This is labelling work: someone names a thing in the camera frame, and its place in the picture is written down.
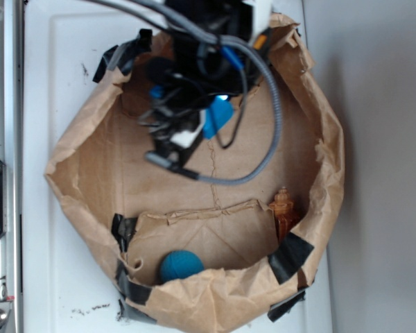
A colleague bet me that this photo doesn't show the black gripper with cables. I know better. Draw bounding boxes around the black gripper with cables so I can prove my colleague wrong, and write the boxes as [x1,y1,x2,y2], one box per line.
[139,1,272,173]

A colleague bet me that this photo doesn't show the blue rectangular block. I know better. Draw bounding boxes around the blue rectangular block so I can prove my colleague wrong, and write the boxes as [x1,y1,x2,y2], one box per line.
[203,96,234,139]

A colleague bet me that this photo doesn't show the black tape strip right side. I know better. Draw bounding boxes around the black tape strip right side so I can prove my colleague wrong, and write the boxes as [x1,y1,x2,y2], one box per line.
[92,28,153,83]

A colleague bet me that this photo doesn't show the orange plastic bottle toy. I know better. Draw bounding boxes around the orange plastic bottle toy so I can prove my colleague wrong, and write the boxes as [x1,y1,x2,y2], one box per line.
[269,187,301,243]

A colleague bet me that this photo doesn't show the black tape strip front corner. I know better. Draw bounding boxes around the black tape strip front corner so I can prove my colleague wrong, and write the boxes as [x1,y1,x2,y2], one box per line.
[111,214,138,253]

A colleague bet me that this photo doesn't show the black tape strip corner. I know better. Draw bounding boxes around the black tape strip corner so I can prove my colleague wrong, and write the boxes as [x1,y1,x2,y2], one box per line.
[111,214,138,253]
[267,289,306,323]

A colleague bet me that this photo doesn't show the brown paper bag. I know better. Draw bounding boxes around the brown paper bag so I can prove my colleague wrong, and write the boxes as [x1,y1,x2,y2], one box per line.
[45,14,345,332]

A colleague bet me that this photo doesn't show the blue rubber ball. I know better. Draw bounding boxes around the blue rubber ball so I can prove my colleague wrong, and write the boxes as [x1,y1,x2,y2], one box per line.
[159,250,205,283]

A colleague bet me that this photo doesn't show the black tape strip near ball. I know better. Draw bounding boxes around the black tape strip near ball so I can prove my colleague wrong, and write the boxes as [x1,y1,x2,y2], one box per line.
[268,232,314,284]

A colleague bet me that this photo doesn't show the black tape strip lower left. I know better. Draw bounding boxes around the black tape strip lower left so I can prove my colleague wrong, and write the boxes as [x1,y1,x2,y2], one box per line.
[115,261,157,325]

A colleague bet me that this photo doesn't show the black tape strip far corner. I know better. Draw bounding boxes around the black tape strip far corner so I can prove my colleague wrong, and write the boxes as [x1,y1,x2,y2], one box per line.
[267,289,306,323]

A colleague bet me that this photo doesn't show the white plastic bin lid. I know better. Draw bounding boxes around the white plastic bin lid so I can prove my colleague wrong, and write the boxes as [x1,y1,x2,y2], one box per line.
[22,1,344,332]

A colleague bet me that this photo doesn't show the grey braided cable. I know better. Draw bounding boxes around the grey braided cable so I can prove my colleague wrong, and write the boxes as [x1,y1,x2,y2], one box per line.
[89,0,282,186]

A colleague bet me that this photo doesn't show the aluminium frame rail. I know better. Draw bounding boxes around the aluminium frame rail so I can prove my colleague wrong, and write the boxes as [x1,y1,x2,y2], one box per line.
[0,1,24,332]

